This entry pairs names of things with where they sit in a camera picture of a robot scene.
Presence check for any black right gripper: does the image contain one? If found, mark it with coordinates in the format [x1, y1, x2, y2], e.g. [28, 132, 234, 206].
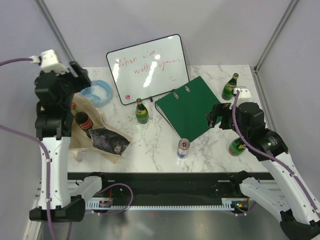
[204, 101, 250, 140]

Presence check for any green perrier bottle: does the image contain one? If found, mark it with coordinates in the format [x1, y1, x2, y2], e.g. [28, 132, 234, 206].
[221, 73, 239, 101]
[135, 98, 149, 124]
[228, 137, 246, 157]

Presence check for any cola bottle red cap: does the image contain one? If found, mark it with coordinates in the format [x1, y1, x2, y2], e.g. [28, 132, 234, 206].
[71, 102, 93, 139]

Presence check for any beige canvas tote bag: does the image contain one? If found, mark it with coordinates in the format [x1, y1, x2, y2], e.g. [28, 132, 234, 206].
[68, 93, 133, 163]

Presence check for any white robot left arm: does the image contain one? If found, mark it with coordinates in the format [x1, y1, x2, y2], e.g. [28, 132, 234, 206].
[29, 61, 110, 223]

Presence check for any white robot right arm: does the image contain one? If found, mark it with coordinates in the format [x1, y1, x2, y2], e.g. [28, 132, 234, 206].
[205, 102, 320, 240]

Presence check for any silver blue energy drink can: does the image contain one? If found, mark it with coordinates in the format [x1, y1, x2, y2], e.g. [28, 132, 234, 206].
[177, 138, 190, 159]

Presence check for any small white whiteboard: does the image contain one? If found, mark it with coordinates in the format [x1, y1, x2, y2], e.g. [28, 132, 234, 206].
[106, 34, 190, 106]

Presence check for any green ring binder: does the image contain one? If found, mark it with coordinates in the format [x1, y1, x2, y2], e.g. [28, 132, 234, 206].
[155, 76, 220, 142]

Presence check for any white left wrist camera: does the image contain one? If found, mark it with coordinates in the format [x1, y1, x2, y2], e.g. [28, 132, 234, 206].
[30, 49, 70, 75]

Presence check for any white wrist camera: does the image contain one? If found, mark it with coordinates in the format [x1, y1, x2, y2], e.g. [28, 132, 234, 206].
[233, 86, 252, 106]
[30, 49, 70, 75]

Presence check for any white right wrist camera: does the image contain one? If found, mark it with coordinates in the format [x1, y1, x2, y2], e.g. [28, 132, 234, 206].
[233, 86, 252, 106]

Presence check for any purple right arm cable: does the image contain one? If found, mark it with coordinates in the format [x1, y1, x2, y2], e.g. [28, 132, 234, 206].
[231, 89, 320, 213]

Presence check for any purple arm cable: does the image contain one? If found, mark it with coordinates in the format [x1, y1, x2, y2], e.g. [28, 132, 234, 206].
[0, 57, 73, 240]
[231, 89, 320, 213]

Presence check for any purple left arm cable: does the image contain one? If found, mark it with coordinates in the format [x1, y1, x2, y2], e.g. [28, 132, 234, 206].
[0, 57, 73, 240]

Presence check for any left aluminium frame post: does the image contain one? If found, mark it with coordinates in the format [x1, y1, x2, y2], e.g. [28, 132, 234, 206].
[34, 0, 76, 76]

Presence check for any aluminium frame post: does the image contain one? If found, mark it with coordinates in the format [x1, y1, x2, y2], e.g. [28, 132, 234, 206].
[34, 0, 76, 76]
[253, 0, 300, 75]

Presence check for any white slotted cable duct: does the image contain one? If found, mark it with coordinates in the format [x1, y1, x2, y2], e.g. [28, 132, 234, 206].
[85, 199, 235, 211]

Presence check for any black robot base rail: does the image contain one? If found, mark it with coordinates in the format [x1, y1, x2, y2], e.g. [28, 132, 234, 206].
[67, 171, 278, 207]

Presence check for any right aluminium frame post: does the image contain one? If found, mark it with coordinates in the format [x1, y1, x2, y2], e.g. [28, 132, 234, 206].
[253, 0, 300, 75]

